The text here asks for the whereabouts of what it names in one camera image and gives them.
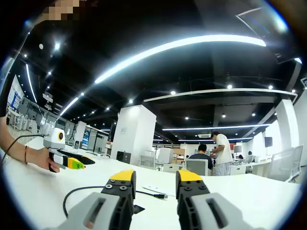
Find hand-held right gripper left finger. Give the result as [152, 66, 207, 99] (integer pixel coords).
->
[56, 169, 137, 230]

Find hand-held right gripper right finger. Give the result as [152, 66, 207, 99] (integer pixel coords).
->
[175, 167, 261, 230]

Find black charging cable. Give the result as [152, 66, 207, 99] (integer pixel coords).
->
[62, 185, 168, 219]

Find white desk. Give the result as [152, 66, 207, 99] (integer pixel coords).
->
[1, 138, 303, 230]

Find person's left hand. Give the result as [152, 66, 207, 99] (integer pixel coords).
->
[27, 146, 60, 173]

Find black box cabinet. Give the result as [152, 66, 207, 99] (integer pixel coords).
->
[117, 150, 132, 164]

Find cardboard boxes shelf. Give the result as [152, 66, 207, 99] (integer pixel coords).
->
[172, 148, 187, 165]

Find white printer box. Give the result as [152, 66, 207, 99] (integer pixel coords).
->
[157, 147, 174, 165]

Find person's black shirt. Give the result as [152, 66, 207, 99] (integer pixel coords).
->
[0, 23, 32, 118]

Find white mesh office chair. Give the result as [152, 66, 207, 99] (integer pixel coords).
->
[268, 147, 295, 182]

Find long ceiling light strip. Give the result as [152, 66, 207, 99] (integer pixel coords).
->
[94, 35, 267, 84]

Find dark gripper cable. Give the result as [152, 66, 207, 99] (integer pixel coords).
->
[1, 134, 46, 166]

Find white frame office chair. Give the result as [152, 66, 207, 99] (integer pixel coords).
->
[186, 158, 209, 177]

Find blue white wall poster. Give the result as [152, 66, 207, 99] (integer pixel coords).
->
[7, 74, 24, 112]

